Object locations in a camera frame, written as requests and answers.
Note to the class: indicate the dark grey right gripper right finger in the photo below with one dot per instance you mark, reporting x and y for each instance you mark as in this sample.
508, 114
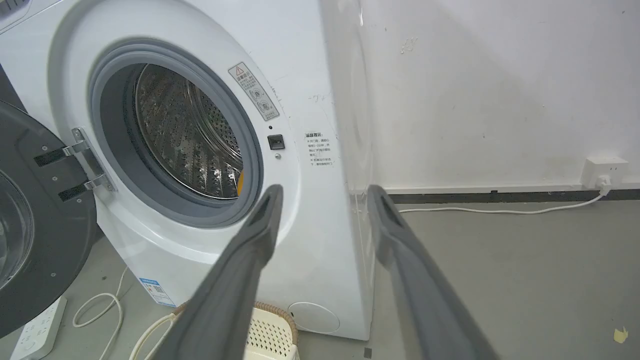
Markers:
425, 290

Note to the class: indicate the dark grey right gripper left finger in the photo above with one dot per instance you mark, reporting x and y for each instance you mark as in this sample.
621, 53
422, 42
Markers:
235, 280

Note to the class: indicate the cream perforated laundry basket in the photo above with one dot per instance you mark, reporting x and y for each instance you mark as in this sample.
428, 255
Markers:
270, 332

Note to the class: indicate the yellow plush toy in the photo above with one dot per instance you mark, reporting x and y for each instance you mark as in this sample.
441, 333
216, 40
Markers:
240, 183

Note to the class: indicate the white front-load washing machine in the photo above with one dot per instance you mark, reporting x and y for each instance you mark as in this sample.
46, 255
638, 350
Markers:
210, 150

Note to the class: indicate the dark grey washing machine door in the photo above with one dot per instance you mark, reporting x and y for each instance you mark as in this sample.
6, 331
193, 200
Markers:
37, 220

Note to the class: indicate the yellow paper scrap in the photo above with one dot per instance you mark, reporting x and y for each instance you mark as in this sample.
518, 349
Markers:
620, 335

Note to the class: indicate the white power strip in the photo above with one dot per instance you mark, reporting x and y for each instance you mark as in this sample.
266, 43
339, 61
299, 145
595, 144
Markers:
39, 332

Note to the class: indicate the white wall socket box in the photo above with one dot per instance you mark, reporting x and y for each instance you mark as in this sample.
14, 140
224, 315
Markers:
604, 172

